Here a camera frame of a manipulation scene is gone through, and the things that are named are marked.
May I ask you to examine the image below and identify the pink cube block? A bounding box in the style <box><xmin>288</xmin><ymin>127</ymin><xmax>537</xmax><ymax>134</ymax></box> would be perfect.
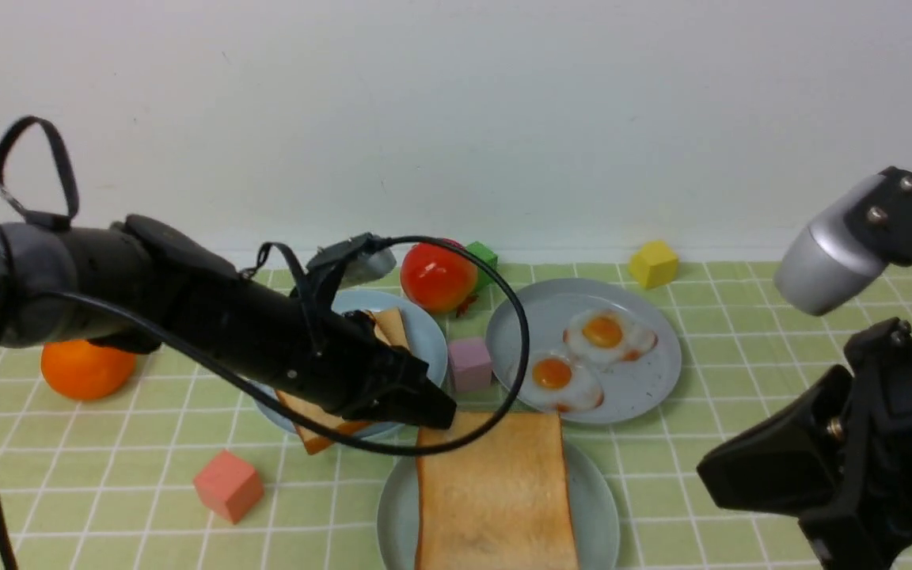
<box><xmin>448</xmin><ymin>336</ymin><xmax>493</xmax><ymax>393</ymax></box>

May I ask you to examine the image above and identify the red tomato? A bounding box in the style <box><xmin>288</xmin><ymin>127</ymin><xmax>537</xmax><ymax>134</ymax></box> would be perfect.
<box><xmin>401</xmin><ymin>243</ymin><xmax>478</xmax><ymax>315</ymax></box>

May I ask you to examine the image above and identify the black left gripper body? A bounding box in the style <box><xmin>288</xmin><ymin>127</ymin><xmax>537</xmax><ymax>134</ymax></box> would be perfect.
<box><xmin>218</xmin><ymin>293</ymin><xmax>428</xmax><ymax>420</ymax></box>

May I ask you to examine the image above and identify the blue plate with bread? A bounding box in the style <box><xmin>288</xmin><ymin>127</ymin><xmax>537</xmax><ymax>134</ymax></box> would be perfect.
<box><xmin>253</xmin><ymin>289</ymin><xmax>449</xmax><ymax>440</ymax></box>

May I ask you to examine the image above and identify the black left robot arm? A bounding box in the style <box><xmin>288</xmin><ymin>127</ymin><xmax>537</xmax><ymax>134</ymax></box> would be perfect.
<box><xmin>0</xmin><ymin>215</ymin><xmax>456</xmax><ymax>428</ymax></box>

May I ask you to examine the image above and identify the orange mandarin fruit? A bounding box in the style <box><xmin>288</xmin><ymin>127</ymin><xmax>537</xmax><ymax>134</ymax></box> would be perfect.
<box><xmin>40</xmin><ymin>340</ymin><xmax>138</xmax><ymax>401</ymax></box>

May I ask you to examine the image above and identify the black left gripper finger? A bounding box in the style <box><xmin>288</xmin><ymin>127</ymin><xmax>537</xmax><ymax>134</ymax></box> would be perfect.
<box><xmin>361</xmin><ymin>380</ymin><xmax>458</xmax><ymax>429</ymax></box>

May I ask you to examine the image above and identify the left fried egg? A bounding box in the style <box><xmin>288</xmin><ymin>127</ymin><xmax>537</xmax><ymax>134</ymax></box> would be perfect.
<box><xmin>520</xmin><ymin>352</ymin><xmax>604</xmax><ymax>412</ymax></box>

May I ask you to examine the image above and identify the green cube block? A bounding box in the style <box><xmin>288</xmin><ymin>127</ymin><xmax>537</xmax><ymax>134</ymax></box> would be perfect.
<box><xmin>465</xmin><ymin>241</ymin><xmax>499</xmax><ymax>292</ymax></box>

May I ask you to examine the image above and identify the toast slice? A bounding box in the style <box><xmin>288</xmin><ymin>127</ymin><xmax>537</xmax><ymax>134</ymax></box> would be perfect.
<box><xmin>274</xmin><ymin>307</ymin><xmax>411</xmax><ymax>455</ymax></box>
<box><xmin>415</xmin><ymin>412</ymin><xmax>580</xmax><ymax>569</ymax></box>

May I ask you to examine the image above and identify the grey plate with eggs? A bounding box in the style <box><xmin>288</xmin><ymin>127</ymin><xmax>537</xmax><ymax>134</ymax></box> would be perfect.
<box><xmin>485</xmin><ymin>278</ymin><xmax>682</xmax><ymax>424</ymax></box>

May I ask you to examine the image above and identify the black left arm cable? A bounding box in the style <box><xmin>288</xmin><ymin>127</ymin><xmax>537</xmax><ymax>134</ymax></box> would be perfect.
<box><xmin>0</xmin><ymin>116</ymin><xmax>530</xmax><ymax>570</ymax></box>

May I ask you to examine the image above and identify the yellow cube block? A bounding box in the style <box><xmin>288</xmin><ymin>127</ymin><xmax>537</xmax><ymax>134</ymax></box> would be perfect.
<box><xmin>629</xmin><ymin>241</ymin><xmax>679</xmax><ymax>290</ymax></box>

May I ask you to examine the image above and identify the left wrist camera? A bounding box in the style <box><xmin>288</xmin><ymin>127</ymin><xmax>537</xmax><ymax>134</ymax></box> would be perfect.
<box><xmin>292</xmin><ymin>232</ymin><xmax>397</xmax><ymax>302</ymax></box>

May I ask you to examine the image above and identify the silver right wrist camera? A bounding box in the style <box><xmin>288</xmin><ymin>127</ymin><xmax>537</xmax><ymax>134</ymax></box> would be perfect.
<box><xmin>773</xmin><ymin>167</ymin><xmax>912</xmax><ymax>317</ymax></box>

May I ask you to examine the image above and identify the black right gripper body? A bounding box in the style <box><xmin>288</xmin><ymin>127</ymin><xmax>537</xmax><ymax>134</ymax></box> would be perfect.
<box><xmin>696</xmin><ymin>318</ymin><xmax>912</xmax><ymax>569</ymax></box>

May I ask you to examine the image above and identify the green checkered tablecloth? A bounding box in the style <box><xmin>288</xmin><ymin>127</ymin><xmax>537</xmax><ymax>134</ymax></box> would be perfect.
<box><xmin>0</xmin><ymin>256</ymin><xmax>912</xmax><ymax>570</ymax></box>

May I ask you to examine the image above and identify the salmon red cube block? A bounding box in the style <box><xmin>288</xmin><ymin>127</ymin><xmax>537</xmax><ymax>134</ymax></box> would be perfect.
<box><xmin>192</xmin><ymin>450</ymin><xmax>265</xmax><ymax>526</ymax></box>

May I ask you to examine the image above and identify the light teal empty plate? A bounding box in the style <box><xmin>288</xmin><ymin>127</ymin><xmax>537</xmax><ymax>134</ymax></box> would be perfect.
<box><xmin>376</xmin><ymin>441</ymin><xmax>621</xmax><ymax>569</ymax></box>

